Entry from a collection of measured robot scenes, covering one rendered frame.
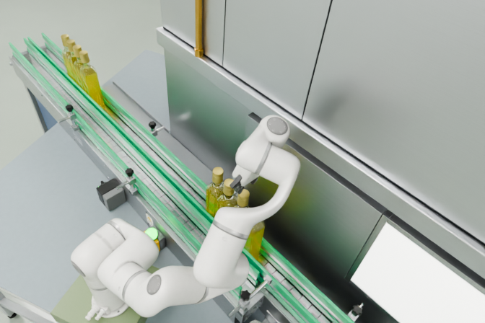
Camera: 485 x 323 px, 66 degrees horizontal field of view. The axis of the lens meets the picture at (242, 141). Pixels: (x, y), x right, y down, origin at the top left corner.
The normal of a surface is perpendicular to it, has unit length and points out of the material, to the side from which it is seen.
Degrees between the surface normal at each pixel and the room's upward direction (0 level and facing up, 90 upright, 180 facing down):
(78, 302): 2
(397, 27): 90
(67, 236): 0
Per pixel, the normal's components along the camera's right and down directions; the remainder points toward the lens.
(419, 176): -0.72, 0.44
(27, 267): 0.07, -0.71
